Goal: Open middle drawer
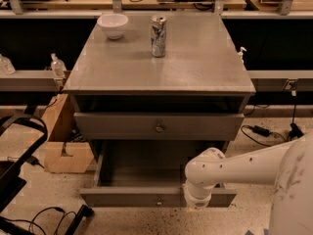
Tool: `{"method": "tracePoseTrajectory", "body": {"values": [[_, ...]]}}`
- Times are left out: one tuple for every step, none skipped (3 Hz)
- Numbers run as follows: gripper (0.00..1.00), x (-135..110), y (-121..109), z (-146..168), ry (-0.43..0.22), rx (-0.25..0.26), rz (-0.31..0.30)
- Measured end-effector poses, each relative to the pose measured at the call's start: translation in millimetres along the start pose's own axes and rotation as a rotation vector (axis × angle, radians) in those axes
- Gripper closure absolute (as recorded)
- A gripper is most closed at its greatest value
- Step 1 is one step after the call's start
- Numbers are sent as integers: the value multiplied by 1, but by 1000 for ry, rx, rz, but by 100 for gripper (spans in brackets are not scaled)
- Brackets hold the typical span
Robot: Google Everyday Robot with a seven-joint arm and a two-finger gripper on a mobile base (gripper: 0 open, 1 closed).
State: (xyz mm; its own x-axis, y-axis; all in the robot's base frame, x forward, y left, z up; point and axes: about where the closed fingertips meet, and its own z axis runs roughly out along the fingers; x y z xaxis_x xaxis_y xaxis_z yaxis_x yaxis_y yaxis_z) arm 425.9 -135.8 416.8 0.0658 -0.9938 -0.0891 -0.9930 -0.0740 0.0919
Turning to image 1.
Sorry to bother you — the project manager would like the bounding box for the black power adapter with cable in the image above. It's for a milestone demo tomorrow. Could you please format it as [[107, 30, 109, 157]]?
[[241, 122, 304, 147]]

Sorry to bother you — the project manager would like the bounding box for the black chair frame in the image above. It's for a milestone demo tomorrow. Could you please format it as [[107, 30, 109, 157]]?
[[0, 113, 48, 212]]

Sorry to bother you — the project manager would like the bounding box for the clear bottle at left edge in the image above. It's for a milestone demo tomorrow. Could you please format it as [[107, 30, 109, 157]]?
[[0, 54, 16, 74]]

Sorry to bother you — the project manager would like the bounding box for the black bar on floor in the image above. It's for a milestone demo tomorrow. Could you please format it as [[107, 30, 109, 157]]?
[[65, 205, 94, 235]]

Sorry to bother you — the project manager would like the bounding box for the grey drawer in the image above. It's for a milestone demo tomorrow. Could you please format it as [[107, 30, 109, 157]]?
[[79, 140, 238, 209], [74, 113, 244, 141]]

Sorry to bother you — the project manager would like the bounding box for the clear pump bottle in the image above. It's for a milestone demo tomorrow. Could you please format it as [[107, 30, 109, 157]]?
[[51, 53, 67, 78]]

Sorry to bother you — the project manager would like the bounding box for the wooden block stand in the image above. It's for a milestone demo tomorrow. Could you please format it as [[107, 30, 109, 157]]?
[[42, 94, 94, 173]]

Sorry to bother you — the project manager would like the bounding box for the white bowl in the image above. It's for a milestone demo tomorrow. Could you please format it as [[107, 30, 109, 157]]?
[[97, 13, 128, 40]]

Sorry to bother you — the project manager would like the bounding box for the silver drink can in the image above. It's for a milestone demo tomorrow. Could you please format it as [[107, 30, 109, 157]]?
[[151, 16, 166, 58]]

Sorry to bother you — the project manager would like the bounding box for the grey top drawer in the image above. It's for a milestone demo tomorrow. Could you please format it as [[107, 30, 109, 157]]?
[[74, 113, 244, 141]]

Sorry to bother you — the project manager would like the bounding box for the black cable on floor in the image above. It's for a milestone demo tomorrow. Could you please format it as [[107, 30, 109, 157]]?
[[0, 206, 77, 235]]

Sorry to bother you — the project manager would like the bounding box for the small white pump bottle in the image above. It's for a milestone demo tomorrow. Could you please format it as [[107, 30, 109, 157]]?
[[238, 46, 246, 63]]

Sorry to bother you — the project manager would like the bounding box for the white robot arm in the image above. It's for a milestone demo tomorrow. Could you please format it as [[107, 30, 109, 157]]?
[[183, 133, 313, 235]]

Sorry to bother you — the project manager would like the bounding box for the grey drawer cabinet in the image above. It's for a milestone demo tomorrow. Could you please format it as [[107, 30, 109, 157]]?
[[62, 11, 256, 155]]

